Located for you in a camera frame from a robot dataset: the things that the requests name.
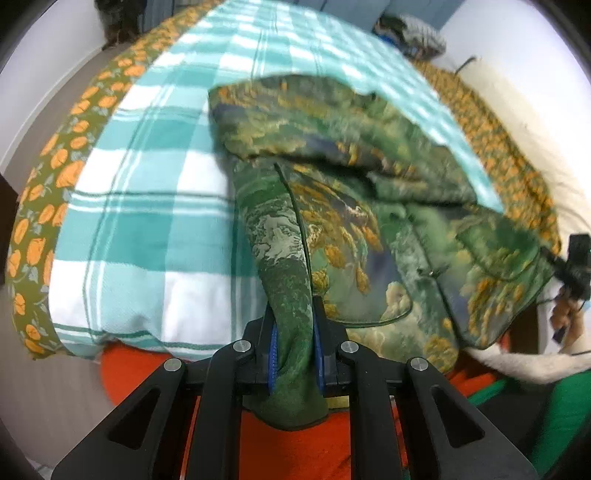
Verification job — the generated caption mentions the white fleece cloth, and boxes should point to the white fleece cloth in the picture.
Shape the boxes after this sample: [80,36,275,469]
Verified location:
[464,344,591,385]

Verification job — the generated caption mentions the orange blanket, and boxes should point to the orange blanket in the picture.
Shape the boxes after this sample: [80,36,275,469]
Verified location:
[99,332,509,480]

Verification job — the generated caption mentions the orange floral bed sheet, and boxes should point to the orange floral bed sheet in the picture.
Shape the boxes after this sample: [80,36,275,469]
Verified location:
[7,0,222,363]

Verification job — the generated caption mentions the dark hanging coat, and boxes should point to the dark hanging coat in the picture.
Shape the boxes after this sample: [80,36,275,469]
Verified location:
[95,0,145,51]

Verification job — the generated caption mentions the teal checked blanket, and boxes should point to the teal checked blanket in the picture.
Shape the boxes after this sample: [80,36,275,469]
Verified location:
[48,0,504,361]

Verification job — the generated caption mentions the green cloth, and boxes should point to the green cloth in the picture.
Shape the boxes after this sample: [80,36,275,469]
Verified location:
[466,369,591,480]

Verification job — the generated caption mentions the blue curtain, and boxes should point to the blue curtain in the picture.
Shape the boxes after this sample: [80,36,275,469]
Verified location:
[318,0,462,24]

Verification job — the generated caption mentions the green landscape print jacket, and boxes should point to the green landscape print jacket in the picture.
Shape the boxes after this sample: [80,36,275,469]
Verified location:
[208,74,561,432]

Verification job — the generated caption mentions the person's right hand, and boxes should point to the person's right hand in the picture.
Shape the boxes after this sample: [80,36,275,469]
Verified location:
[551,288,591,357]

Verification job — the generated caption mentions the orange floral duvet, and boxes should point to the orange floral duvet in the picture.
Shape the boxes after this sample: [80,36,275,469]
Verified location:
[413,60,561,254]

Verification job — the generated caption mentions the grey striped cloth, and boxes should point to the grey striped cloth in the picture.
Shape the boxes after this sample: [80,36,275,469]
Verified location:
[397,14,448,59]

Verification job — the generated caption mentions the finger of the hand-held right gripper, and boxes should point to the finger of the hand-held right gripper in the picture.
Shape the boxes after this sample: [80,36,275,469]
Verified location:
[549,255,571,284]

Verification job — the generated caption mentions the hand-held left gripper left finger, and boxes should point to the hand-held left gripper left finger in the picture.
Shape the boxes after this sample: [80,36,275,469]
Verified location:
[51,318,279,480]

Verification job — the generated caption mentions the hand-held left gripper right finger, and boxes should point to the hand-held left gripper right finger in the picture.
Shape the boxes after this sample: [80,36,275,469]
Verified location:
[313,298,539,480]

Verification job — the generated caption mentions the black clothes pile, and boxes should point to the black clothes pile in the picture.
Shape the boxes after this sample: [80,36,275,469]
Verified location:
[375,16,408,38]

